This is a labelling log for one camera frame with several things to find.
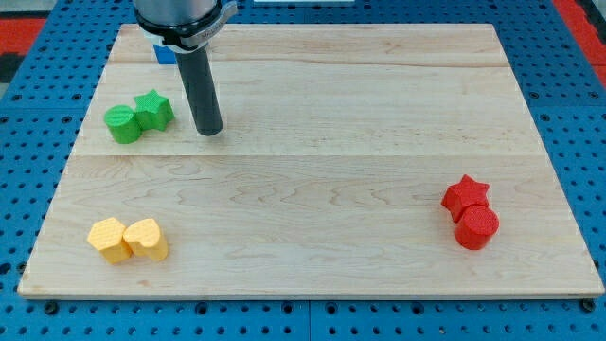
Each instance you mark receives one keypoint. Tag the green cylinder block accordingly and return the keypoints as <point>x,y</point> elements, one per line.
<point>122,124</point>

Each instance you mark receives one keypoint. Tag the red star block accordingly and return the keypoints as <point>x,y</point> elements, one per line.
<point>466,193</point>

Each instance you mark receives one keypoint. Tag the yellow heart block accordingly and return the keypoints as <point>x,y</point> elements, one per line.
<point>146,239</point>

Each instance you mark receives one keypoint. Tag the yellow hexagon block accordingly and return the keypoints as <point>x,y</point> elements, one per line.
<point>106,237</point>

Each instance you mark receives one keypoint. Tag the green star block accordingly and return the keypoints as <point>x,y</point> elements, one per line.
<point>153,111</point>

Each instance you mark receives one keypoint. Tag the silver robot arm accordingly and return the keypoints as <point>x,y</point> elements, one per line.
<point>186,27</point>

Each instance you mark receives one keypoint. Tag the blue block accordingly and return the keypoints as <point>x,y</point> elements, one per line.
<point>164,55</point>

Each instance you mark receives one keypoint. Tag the red cylinder block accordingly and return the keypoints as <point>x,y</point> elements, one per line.
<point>476,227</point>

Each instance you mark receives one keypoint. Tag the wooden board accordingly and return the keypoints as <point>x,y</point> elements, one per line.
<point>338,145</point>

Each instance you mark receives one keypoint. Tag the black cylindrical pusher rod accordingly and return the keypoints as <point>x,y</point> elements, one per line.
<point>200,89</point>

